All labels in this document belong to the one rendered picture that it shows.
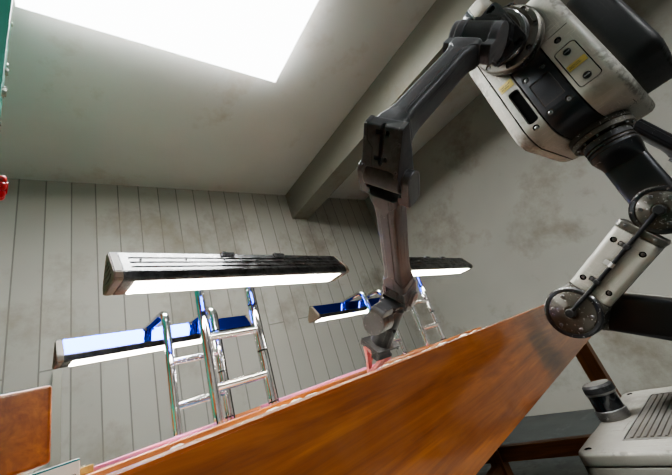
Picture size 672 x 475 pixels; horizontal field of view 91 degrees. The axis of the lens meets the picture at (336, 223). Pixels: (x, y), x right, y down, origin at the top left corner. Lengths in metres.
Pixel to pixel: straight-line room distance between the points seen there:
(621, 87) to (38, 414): 1.08
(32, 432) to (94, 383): 2.12
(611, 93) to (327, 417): 0.86
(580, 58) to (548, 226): 2.22
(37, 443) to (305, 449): 0.25
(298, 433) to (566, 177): 2.86
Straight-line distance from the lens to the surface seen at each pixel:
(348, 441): 0.47
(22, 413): 0.46
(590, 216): 3.02
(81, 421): 2.55
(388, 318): 0.86
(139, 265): 0.73
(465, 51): 0.77
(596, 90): 0.97
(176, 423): 1.13
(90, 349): 1.25
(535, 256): 3.14
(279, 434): 0.41
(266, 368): 0.99
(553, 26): 1.05
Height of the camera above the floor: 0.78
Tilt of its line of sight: 23 degrees up
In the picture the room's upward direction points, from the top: 20 degrees counter-clockwise
